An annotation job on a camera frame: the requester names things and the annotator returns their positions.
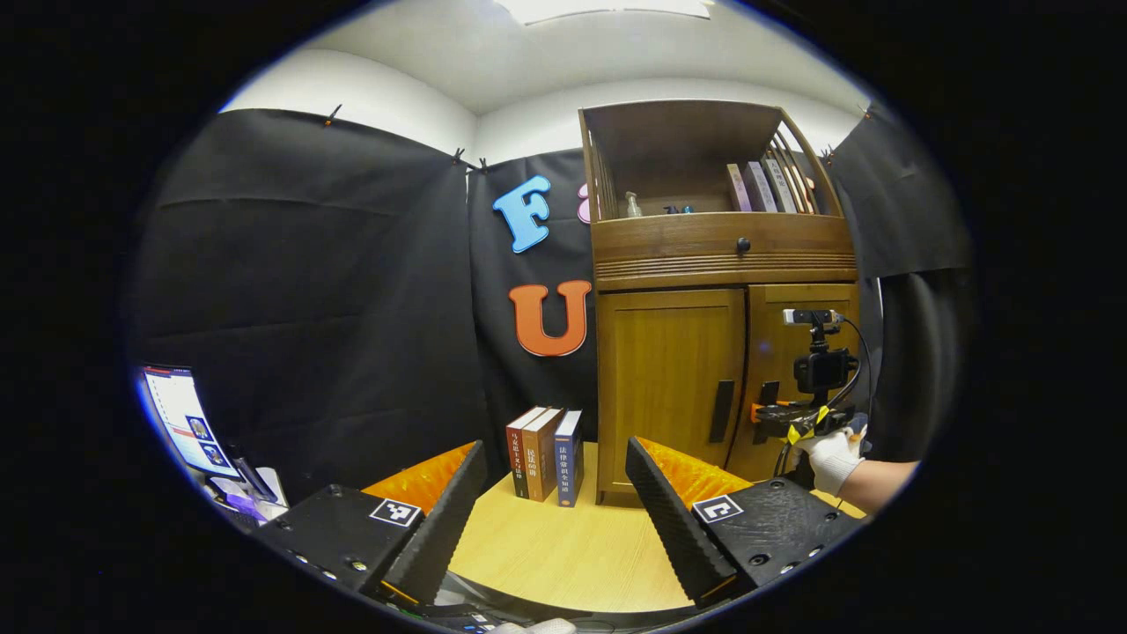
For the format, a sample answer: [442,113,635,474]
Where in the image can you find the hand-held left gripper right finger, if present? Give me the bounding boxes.
[623,436,868,610]

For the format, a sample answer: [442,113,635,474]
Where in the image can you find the computer monitor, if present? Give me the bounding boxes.
[136,364,244,482]

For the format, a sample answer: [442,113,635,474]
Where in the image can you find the black backdrop cloth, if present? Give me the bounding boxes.
[132,104,974,529]

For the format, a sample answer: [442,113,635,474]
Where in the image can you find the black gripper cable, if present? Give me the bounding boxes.
[832,315,876,413]

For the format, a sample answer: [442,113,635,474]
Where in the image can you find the orange-brown book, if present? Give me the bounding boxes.
[522,408,564,503]

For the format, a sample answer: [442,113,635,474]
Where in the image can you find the large ceiling light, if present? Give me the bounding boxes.
[493,0,714,26]

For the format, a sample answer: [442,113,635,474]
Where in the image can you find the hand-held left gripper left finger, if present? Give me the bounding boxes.
[251,440,490,608]

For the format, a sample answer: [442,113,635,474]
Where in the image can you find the wooden cabinet drawer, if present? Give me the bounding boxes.
[592,211,858,288]

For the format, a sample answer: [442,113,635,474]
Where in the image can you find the wooden double-door shoe cabinet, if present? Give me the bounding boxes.
[577,99,864,507]

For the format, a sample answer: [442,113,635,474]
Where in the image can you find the grey book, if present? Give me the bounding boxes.
[744,160,779,214]

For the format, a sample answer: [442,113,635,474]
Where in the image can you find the wooden shoe cabinet door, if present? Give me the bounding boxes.
[726,282,862,483]
[597,289,749,494]

